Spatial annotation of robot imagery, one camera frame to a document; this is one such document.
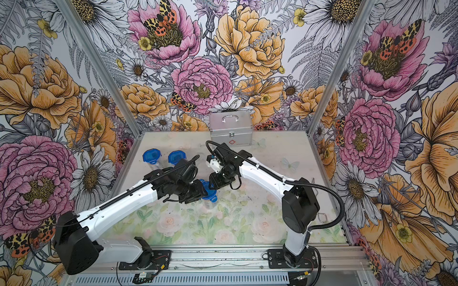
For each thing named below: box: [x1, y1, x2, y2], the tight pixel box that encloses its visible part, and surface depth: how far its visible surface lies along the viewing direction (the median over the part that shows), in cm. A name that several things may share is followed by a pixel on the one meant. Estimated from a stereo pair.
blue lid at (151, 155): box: [142, 148, 162, 165], surface depth 96 cm
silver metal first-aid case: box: [209, 110, 254, 148], surface depth 110 cm
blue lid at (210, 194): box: [199, 178, 218, 203], surface depth 79 cm
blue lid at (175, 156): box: [168, 150, 187, 166], surface depth 95 cm
